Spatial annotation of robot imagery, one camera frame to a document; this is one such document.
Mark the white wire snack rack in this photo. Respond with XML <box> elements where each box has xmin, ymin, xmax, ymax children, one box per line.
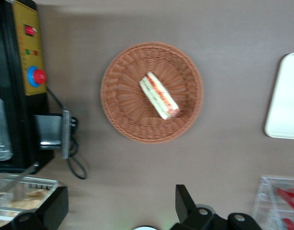
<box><xmin>0</xmin><ymin>172</ymin><xmax>60</xmax><ymax>229</ymax></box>

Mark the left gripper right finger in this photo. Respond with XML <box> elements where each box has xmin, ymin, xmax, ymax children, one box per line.
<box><xmin>172</xmin><ymin>184</ymin><xmax>228</xmax><ymax>230</ymax></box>

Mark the round brown wicker basket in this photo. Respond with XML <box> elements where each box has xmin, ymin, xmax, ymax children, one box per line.
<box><xmin>100</xmin><ymin>42</ymin><xmax>204</xmax><ymax>144</ymax></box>

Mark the triangle sandwich with red filling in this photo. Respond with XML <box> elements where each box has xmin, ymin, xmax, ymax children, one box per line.
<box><xmin>139</xmin><ymin>71</ymin><xmax>180</xmax><ymax>120</ymax></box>

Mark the cream plastic serving tray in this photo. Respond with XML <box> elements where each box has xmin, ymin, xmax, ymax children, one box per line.
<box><xmin>264</xmin><ymin>52</ymin><xmax>294</xmax><ymax>140</ymax></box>

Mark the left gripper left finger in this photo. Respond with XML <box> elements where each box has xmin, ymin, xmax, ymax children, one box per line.
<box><xmin>7</xmin><ymin>186</ymin><xmax>69</xmax><ymax>230</ymax></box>

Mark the thin metal handle rod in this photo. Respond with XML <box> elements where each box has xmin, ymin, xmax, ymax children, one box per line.
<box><xmin>0</xmin><ymin>162</ymin><xmax>40</xmax><ymax>194</ymax></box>

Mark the steel fryer pan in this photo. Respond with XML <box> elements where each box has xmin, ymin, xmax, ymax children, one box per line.
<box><xmin>0</xmin><ymin>93</ymin><xmax>13</xmax><ymax>161</ymax></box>

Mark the black fryer with yellow panel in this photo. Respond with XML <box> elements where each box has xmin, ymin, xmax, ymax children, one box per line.
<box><xmin>0</xmin><ymin>0</ymin><xmax>73</xmax><ymax>174</ymax></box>

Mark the clear acrylic bottle rack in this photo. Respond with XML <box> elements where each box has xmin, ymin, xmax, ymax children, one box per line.
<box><xmin>251</xmin><ymin>176</ymin><xmax>294</xmax><ymax>230</ymax></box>

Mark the black fryer power cable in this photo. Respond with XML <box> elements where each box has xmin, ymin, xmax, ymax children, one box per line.
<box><xmin>47</xmin><ymin>87</ymin><xmax>88</xmax><ymax>180</ymax></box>

